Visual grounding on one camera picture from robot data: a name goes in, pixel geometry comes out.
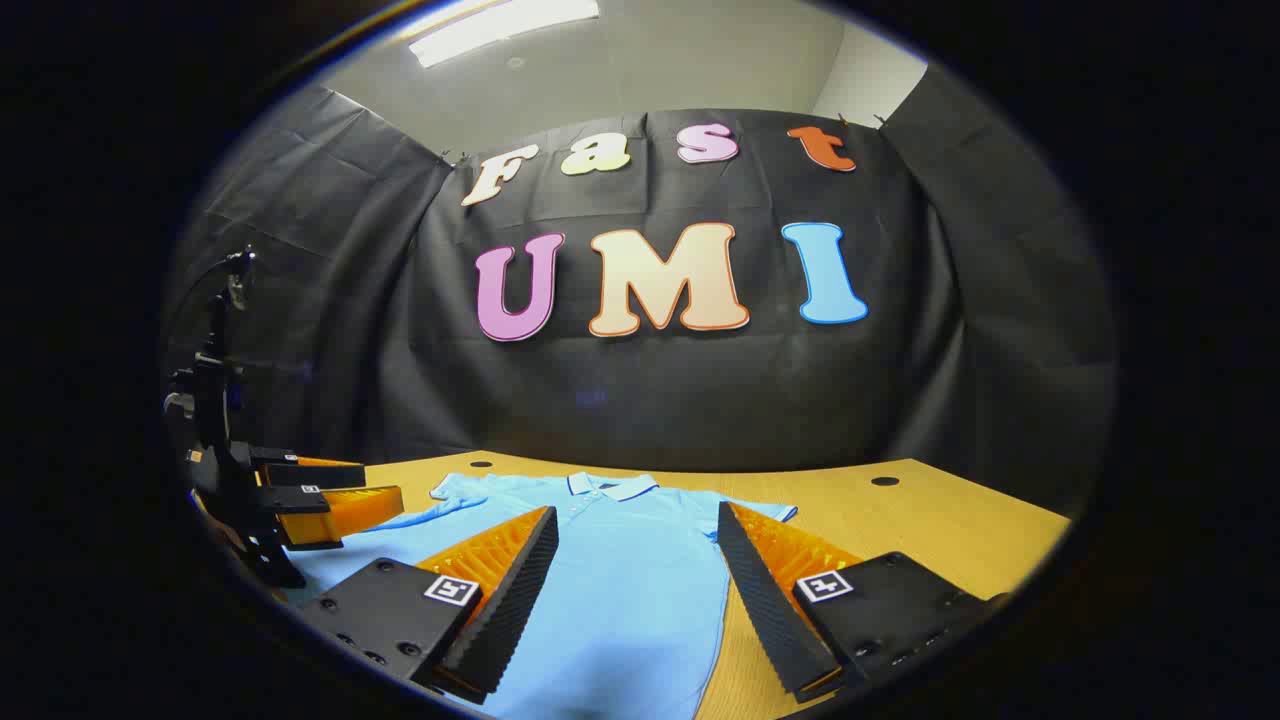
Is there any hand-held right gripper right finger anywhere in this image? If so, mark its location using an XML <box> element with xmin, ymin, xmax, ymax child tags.
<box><xmin>716</xmin><ymin>500</ymin><xmax>1013</xmax><ymax>703</ymax></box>

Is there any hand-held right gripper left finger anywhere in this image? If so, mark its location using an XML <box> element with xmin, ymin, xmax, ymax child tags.
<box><xmin>298</xmin><ymin>505</ymin><xmax>561</xmax><ymax>706</ymax></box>

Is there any light blue T-shirt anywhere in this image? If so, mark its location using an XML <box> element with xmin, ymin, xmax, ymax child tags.
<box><xmin>285</xmin><ymin>472</ymin><xmax>799</xmax><ymax>720</ymax></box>

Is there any black backdrop cloth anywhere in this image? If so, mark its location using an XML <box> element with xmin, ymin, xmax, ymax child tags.
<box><xmin>160</xmin><ymin>62</ymin><xmax>1119</xmax><ymax>521</ymax></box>

